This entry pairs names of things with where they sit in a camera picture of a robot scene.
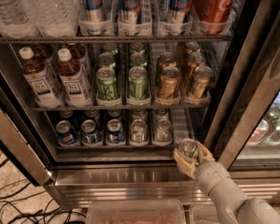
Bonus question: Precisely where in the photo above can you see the silver can front middle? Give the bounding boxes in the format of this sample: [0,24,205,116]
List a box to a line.
[154,119,172,144]

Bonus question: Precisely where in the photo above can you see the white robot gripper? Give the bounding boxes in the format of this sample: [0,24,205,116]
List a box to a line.
[174,141,230,194]

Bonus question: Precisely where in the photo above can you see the glass fridge door right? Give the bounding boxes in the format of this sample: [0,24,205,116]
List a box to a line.
[214,10,280,171]

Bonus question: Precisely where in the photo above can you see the clear water bottle right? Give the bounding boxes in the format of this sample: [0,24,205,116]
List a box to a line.
[32,0,77,37]

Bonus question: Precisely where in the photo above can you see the blue Red Bull can middle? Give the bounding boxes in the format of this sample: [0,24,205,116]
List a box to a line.
[119,0,142,35]

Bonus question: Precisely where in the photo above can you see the blue Red Bull can right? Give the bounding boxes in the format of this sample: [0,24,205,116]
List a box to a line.
[162,0,191,35]

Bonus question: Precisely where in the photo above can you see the clear water bottle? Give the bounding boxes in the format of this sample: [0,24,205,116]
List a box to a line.
[0,0,38,38]
[32,0,77,37]

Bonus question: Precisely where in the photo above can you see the blue Pepsi can middle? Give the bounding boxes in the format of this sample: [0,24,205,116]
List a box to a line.
[81,119,102,146]

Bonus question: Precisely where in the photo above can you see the middle wire shelf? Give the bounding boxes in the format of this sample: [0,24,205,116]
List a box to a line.
[33,104,208,111]

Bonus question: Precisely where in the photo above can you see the blue Pepsi can left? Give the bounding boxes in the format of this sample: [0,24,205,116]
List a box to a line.
[56,120,78,147]

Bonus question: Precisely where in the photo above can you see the gold can front left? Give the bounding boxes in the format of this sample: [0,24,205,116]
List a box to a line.
[157,66,180,100]

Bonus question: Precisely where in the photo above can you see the clear plastic bin left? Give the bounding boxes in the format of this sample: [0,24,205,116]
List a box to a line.
[86,200,187,224]

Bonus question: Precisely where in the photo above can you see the brown tea bottle left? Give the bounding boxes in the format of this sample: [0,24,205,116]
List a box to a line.
[19,47,62,108]

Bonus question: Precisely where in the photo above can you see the gold can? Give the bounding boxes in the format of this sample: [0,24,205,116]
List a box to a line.
[184,52,206,79]
[157,66,180,100]
[186,66,214,98]
[156,52,177,76]

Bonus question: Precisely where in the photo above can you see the wire shelf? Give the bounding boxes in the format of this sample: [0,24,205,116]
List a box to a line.
[0,35,232,44]
[33,104,208,111]

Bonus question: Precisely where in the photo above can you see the clear water bottle left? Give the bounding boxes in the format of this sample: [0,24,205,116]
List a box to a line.
[0,0,38,38]

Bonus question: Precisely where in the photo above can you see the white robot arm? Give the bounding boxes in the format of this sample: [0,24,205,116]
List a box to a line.
[174,138,280,224]

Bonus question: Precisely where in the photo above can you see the gold can middle left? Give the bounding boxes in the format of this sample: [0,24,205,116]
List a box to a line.
[156,52,177,76]

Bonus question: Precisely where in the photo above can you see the top wire shelf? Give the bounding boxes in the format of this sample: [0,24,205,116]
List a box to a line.
[0,35,232,44]

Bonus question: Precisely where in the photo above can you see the silver can front left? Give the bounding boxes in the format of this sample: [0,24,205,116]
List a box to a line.
[130,119,147,143]

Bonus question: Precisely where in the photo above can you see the green can front right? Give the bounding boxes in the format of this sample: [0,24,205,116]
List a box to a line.
[129,66,147,101]

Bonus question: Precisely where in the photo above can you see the blue red bull can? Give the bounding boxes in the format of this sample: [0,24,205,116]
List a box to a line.
[119,0,142,35]
[86,0,112,35]
[162,0,191,35]

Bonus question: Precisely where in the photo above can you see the clear plastic bin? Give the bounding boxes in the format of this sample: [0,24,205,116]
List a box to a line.
[86,200,187,224]
[189,204,220,224]

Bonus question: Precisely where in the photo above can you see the green can middle left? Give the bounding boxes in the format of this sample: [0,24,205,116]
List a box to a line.
[98,52,116,69]

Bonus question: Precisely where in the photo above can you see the black floor cables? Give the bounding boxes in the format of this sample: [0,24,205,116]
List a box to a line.
[0,157,87,224]

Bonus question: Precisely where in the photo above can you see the clear plastic bin right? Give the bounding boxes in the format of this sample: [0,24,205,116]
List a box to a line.
[189,204,220,224]

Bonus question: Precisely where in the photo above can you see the brown tea bottle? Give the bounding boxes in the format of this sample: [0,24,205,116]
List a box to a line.
[58,49,91,106]
[19,47,62,108]

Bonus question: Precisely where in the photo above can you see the silver green 7up can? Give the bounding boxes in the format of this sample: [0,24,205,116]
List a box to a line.
[178,138,198,159]

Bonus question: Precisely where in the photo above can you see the gold can front right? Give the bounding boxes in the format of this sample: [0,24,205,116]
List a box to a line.
[186,66,214,98]

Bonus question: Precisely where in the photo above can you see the brown tea bottle right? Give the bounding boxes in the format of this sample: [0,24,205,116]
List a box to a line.
[58,49,91,106]

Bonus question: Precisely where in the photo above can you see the gold can middle right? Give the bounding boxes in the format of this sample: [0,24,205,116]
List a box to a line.
[184,52,206,79]

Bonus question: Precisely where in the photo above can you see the blue Pepsi can right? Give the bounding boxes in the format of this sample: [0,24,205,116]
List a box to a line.
[106,119,124,144]

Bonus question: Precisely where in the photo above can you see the blue Red Bull can left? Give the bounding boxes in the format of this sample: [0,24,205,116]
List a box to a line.
[86,0,112,35]

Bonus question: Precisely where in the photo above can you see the red Coca-Cola can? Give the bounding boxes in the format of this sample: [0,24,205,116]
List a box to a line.
[194,0,234,35]

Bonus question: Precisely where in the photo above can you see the green can middle right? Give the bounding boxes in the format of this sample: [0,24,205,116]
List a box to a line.
[130,53,147,68]

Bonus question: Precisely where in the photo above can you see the green can front left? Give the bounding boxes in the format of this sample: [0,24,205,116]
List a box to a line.
[96,67,119,101]

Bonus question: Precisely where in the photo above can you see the blue pepsi can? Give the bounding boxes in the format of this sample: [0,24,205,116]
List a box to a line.
[81,119,102,146]
[106,119,124,144]
[56,120,78,147]

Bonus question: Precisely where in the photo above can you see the steel fridge door left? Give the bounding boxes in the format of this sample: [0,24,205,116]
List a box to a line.
[0,68,55,187]

